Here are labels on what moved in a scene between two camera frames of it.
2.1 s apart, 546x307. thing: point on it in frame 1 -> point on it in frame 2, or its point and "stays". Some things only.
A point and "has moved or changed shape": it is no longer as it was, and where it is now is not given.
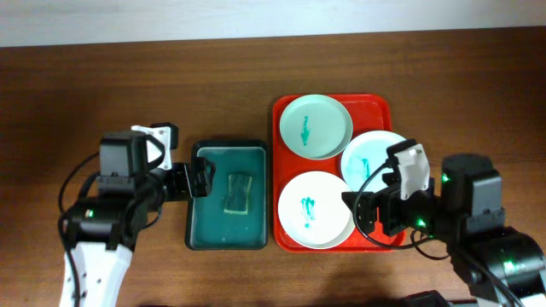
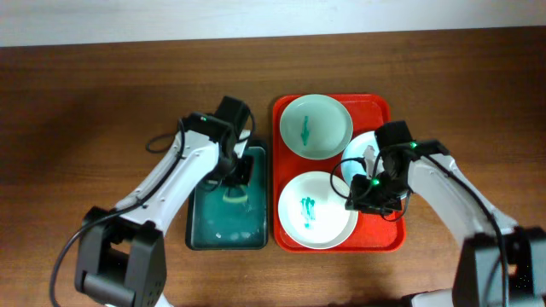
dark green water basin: (235, 215) stays
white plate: (313, 212) stays
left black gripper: (203, 180) -> (247, 167)
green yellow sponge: (237, 194) has moved or changed shape
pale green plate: (316, 126) stays
